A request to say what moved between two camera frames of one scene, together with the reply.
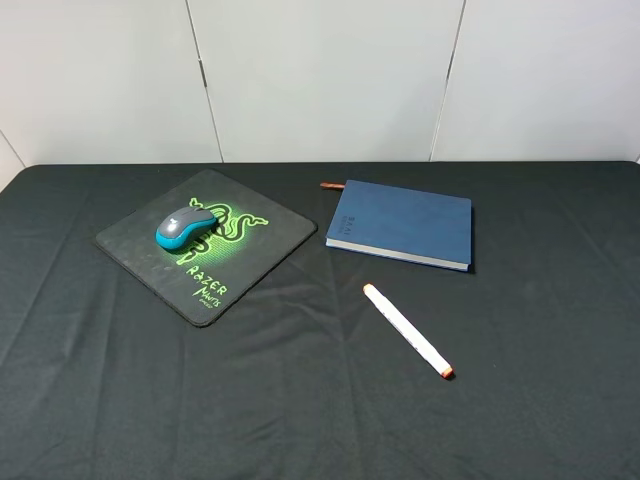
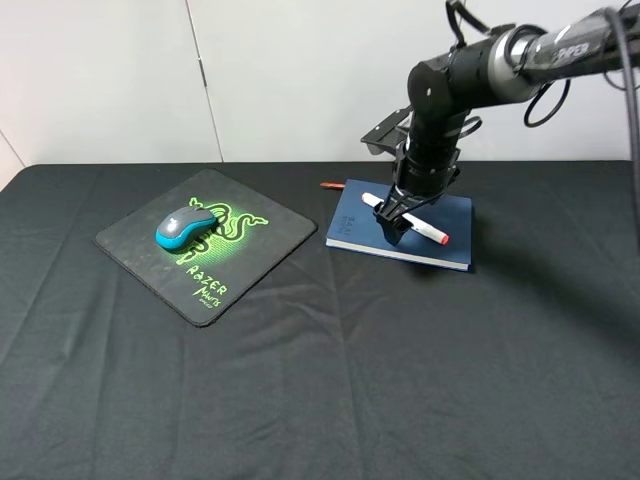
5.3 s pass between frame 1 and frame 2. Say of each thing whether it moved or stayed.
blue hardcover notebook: stayed
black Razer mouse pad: stayed
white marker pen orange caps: moved
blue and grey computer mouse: stayed
